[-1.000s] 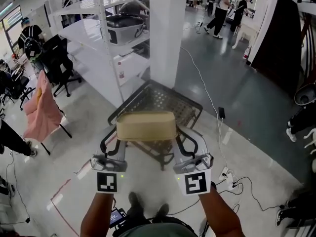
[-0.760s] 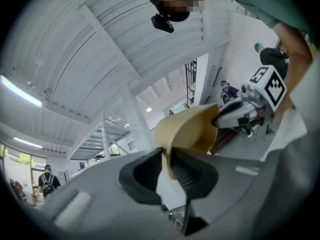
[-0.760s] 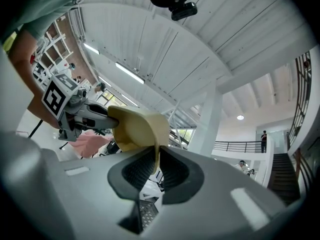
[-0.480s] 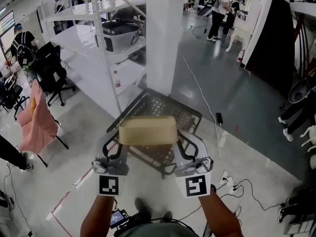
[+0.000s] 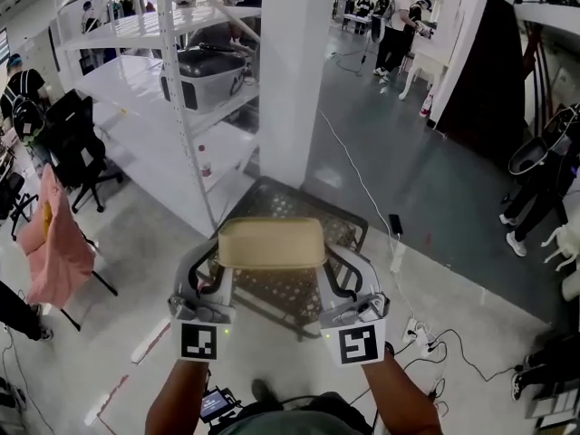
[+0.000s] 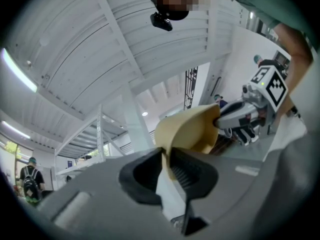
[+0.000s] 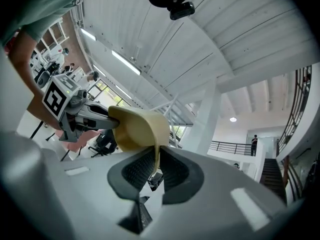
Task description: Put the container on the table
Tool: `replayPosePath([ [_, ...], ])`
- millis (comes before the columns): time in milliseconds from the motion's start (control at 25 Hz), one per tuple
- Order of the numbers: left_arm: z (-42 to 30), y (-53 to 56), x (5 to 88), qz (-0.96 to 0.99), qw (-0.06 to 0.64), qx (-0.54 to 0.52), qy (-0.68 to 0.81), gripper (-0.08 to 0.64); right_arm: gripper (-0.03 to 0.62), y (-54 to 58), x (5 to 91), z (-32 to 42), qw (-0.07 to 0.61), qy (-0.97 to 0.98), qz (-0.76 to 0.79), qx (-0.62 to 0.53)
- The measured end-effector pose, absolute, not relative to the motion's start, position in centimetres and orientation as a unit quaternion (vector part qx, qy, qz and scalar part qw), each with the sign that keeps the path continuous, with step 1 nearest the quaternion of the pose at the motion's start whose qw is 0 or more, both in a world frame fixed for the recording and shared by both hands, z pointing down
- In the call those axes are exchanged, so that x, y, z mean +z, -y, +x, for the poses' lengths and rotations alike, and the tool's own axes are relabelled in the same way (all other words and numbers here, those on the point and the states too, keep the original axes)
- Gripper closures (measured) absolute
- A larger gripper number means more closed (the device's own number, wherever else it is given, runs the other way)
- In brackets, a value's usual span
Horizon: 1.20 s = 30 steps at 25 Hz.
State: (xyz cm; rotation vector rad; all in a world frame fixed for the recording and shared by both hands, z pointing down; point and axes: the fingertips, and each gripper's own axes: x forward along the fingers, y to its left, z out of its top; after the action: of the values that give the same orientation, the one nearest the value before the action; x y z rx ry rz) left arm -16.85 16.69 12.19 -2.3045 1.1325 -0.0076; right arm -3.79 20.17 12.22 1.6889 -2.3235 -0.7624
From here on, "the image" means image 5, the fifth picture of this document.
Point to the small screen device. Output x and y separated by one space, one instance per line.
217 403

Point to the black office chair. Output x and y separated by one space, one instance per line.
74 143

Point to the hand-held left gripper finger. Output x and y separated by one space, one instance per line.
225 288
181 274

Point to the clear storage bin dark lid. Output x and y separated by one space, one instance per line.
204 70

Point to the beige plastic tray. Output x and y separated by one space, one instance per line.
272 243

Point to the person's green shirt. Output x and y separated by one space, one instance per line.
294 424

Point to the person's left forearm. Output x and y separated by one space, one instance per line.
176 397

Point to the black metal chair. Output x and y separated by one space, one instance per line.
104 281

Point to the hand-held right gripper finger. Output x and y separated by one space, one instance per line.
371 277
328 288

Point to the pink cloth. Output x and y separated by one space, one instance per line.
56 252

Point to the red-capped plastic bottle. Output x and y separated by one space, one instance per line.
205 166

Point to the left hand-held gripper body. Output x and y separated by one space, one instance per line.
198 341

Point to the person's left shoe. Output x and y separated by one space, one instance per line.
263 392

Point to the person's right forearm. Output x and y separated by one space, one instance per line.
399 397

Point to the white ornate table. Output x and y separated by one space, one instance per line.
430 61

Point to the white metal shelf rack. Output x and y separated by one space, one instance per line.
136 120

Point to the black phone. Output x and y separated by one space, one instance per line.
396 224

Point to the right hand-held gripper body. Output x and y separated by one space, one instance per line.
358 345

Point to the red white canister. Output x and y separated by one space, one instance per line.
426 107

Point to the white power strip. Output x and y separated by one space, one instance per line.
417 333

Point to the black woven glass-top table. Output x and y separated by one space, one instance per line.
290 292

